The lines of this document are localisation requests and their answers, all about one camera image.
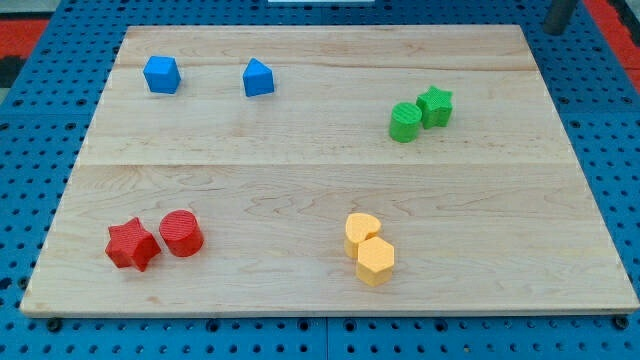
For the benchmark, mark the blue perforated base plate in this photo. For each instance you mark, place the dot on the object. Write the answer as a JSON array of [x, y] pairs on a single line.
[[48, 110]]

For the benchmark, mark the blue cube block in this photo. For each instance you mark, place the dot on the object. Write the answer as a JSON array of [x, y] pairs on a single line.
[[162, 75]]

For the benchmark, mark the red star block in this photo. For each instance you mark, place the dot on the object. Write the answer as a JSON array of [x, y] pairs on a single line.
[[131, 245]]

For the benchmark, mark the grey cylindrical robot stylus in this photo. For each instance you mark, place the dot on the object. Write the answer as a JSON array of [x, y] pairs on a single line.
[[558, 16]]

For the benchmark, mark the blue triangle block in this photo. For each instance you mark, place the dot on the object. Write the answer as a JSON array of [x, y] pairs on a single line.
[[257, 79]]

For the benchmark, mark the yellow hexagon block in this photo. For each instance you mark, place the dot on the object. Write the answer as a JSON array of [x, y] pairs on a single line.
[[375, 261]]

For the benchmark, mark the green star block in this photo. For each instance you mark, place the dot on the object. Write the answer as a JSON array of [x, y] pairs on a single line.
[[436, 107]]

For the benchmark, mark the red cylinder block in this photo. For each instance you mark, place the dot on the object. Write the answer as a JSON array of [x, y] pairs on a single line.
[[181, 232]]

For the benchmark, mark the green cylinder block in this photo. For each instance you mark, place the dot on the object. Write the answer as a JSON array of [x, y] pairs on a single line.
[[405, 122]]

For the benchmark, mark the wooden board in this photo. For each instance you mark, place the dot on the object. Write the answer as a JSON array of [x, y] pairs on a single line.
[[491, 215]]

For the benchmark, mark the yellow heart block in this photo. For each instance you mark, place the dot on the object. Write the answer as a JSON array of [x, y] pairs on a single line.
[[359, 227]]

